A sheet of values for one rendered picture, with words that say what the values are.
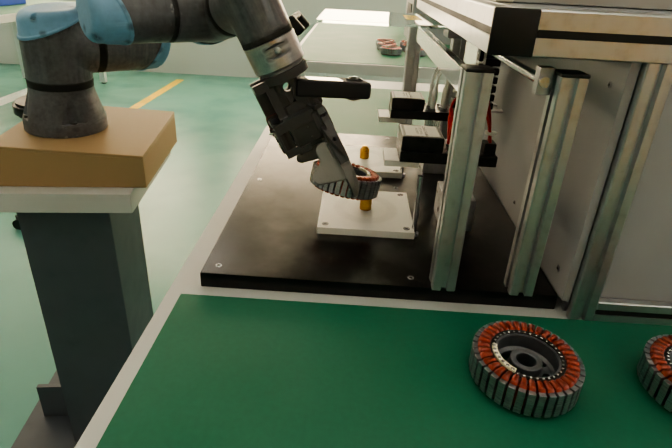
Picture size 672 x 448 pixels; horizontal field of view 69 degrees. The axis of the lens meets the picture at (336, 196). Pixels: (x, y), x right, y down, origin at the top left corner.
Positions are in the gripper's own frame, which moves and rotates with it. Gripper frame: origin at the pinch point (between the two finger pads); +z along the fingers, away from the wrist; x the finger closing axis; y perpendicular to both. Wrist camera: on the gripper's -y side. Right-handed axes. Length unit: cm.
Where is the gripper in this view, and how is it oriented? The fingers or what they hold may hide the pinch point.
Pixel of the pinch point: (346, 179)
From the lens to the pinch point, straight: 78.2
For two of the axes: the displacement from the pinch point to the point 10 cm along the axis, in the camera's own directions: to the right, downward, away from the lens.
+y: -8.8, 4.6, -1.1
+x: 2.9, 3.3, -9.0
